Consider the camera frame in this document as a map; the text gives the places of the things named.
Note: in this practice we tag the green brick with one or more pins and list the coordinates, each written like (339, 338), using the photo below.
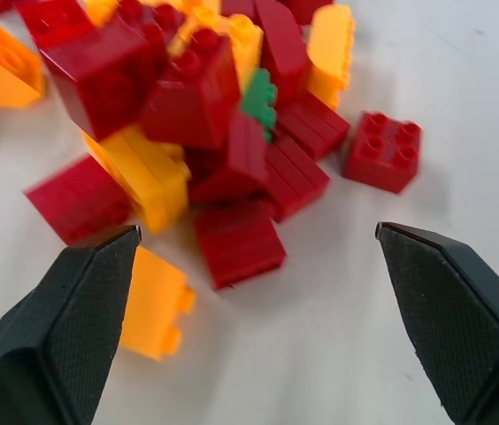
(259, 102)

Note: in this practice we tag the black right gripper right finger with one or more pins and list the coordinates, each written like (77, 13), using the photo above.
(457, 327)

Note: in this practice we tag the red square brick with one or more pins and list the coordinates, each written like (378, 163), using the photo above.
(382, 152)

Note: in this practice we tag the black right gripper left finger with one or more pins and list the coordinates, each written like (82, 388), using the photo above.
(55, 327)

